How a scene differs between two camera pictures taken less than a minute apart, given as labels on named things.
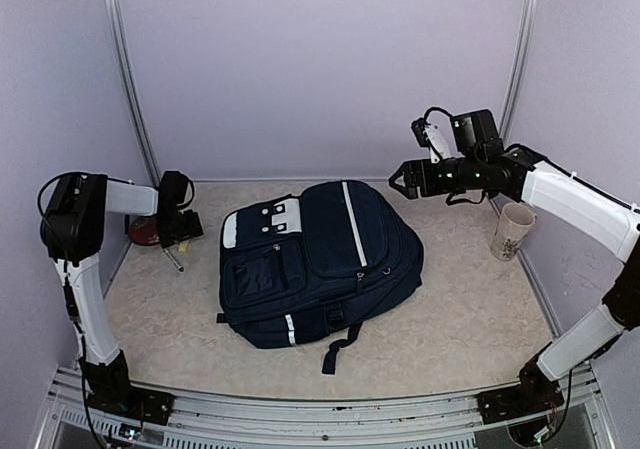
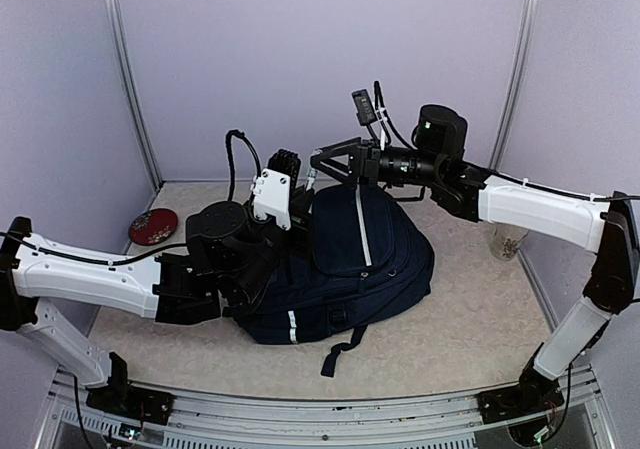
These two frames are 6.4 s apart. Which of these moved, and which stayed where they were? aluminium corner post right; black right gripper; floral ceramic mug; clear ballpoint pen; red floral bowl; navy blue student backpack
Moved: black right gripper; clear ballpoint pen; navy blue student backpack
Stayed: red floral bowl; floral ceramic mug; aluminium corner post right
